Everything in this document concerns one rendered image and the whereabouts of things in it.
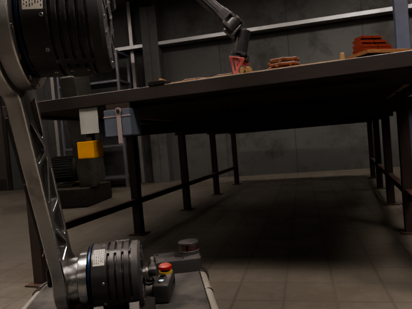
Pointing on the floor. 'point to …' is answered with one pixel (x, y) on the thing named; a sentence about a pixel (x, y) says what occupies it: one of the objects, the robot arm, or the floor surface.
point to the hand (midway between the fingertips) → (237, 73)
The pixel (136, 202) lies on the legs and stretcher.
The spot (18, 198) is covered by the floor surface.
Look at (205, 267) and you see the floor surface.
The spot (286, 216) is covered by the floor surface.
